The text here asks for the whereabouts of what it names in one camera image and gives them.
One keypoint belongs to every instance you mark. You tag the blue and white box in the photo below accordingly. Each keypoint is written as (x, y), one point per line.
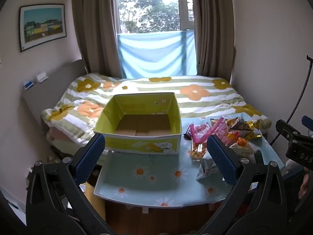
(28, 85)

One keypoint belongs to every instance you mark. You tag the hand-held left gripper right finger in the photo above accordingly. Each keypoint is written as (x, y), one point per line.
(222, 162)

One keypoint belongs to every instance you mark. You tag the brown curtain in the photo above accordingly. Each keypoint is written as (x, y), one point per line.
(212, 29)
(95, 24)

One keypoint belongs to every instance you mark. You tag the daisy print tablecloth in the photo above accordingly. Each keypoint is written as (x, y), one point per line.
(159, 178)

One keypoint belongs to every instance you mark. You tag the green cardboard box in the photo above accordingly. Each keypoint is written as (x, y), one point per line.
(137, 144)

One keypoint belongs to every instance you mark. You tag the clear waffle cracker packet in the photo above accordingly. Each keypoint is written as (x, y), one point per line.
(196, 151)

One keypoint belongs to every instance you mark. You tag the pink and white candy bag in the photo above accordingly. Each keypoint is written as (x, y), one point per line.
(200, 130)

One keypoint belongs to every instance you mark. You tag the framed wall picture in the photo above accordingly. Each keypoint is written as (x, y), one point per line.
(42, 27)

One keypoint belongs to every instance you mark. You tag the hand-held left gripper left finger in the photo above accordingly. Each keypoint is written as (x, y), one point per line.
(90, 157)

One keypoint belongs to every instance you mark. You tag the grey bed headboard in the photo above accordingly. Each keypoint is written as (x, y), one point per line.
(49, 98)

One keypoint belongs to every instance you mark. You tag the light blue cloth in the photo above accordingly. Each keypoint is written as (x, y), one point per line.
(154, 53)

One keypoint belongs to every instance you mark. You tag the pile of snack packets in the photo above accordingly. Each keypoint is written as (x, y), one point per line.
(238, 132)

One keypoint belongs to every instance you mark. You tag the dark snack packet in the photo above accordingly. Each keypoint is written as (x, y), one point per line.
(187, 131)

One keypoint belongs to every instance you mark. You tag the window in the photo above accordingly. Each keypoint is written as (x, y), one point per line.
(149, 7)

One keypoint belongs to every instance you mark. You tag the pink pillow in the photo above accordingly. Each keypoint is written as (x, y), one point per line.
(58, 137)

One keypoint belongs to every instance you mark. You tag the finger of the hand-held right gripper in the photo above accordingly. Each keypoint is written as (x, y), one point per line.
(307, 121)
(286, 127)

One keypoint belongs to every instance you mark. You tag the black gooseneck stand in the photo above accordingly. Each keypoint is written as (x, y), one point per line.
(303, 90)

